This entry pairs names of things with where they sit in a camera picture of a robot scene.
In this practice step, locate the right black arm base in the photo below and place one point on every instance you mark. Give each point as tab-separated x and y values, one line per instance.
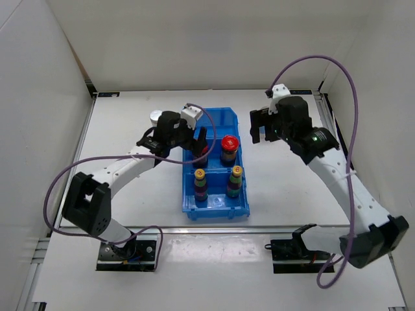
291	255

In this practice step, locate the red-lid sauce jar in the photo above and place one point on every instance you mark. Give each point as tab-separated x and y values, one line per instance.
202	163
229	148

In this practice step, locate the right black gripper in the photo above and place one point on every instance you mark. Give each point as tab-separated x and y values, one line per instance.
262	118

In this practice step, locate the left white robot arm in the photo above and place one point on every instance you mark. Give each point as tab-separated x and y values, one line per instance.
88	204

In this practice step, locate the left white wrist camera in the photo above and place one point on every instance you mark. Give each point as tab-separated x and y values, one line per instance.
191	114

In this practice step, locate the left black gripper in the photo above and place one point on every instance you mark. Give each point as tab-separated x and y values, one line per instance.
198	144

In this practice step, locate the left black corner label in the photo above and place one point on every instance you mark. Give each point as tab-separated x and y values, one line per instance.
108	94

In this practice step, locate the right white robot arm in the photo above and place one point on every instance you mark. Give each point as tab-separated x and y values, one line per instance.
375	231

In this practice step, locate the left white shaker silver cap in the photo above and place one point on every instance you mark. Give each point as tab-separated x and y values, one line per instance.
154	117

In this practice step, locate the black corner label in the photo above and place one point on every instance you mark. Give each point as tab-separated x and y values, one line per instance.
108	94
301	92

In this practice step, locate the yellow-cap sauce bottle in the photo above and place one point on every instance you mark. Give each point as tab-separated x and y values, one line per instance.
235	182
200	185

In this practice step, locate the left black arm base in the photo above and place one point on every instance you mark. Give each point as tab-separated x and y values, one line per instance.
140	258

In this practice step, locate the left aluminium side rail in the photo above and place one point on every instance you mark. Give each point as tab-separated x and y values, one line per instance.
68	174

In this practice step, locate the front aluminium rail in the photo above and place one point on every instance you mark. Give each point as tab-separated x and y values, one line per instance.
194	230

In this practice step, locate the right black corner label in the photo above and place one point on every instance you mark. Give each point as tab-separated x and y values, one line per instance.
301	92

